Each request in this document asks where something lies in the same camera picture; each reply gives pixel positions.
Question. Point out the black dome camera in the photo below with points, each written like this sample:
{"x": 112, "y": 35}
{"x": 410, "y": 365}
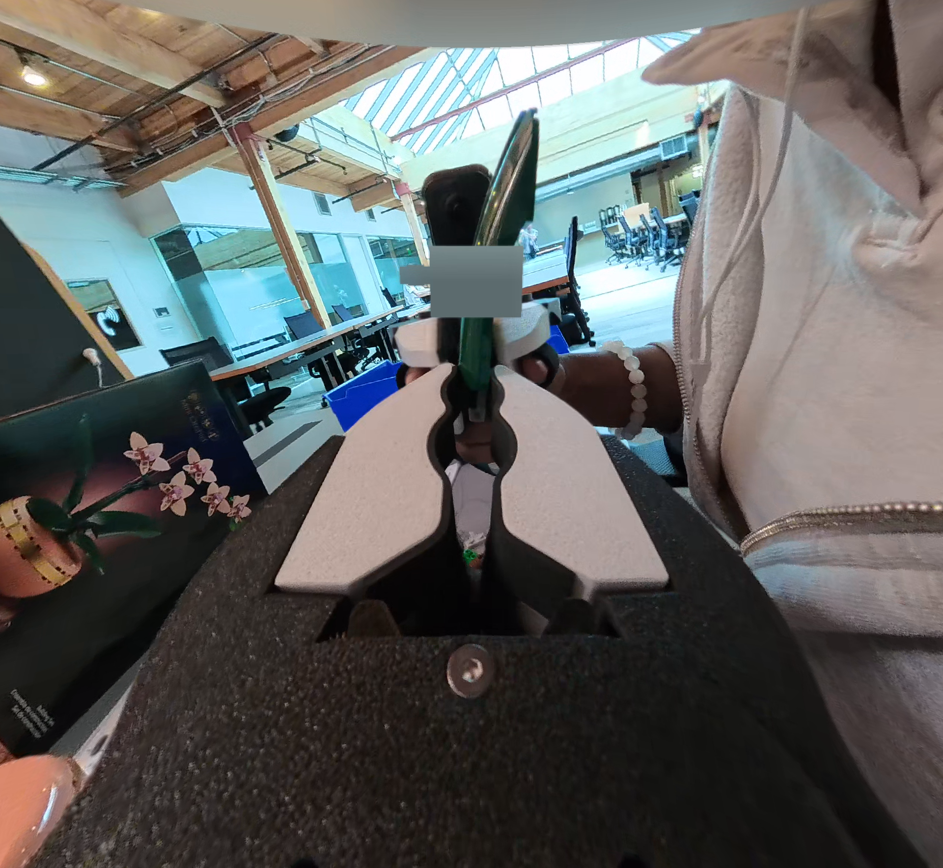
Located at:
{"x": 287, "y": 133}

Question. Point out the round ceiling lamp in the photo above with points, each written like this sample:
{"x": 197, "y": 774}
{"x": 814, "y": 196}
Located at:
{"x": 33, "y": 76}

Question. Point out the pink toy flower pot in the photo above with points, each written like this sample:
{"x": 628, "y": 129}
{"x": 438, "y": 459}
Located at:
{"x": 29, "y": 816}

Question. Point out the person's right hand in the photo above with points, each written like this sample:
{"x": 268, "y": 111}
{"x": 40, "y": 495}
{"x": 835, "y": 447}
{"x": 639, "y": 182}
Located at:
{"x": 541, "y": 374}

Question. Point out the white wall air unit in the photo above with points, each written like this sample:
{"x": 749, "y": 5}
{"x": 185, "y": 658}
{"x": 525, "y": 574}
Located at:
{"x": 676, "y": 148}

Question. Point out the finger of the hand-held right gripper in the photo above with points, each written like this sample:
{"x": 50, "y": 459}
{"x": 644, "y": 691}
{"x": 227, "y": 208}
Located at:
{"x": 420, "y": 345}
{"x": 527, "y": 334}

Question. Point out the person's right forearm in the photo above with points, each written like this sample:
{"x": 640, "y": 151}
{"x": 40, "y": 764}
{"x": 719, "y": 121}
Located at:
{"x": 597, "y": 389}

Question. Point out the person in white hoodie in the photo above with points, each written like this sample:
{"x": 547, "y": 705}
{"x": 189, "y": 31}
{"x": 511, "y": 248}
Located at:
{"x": 825, "y": 367}

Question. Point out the row of black office chairs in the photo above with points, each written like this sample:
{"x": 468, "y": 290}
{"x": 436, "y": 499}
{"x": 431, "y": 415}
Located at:
{"x": 648, "y": 234}

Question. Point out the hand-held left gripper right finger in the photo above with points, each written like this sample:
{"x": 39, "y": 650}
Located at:
{"x": 574, "y": 499}

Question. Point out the long wooden office table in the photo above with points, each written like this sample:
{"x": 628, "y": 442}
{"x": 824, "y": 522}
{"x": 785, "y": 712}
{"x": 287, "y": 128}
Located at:
{"x": 309, "y": 345}

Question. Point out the round logo wall sign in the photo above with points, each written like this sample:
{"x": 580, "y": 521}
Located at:
{"x": 110, "y": 319}

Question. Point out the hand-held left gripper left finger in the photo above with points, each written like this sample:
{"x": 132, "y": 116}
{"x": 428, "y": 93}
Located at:
{"x": 368, "y": 492}

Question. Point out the black orchid printed box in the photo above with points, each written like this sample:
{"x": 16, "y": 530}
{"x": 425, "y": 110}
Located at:
{"x": 132, "y": 551}

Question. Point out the dark green toy leaf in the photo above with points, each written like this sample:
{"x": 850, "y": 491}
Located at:
{"x": 512, "y": 175}

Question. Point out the black flat panel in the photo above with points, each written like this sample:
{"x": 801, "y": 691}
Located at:
{"x": 44, "y": 323}

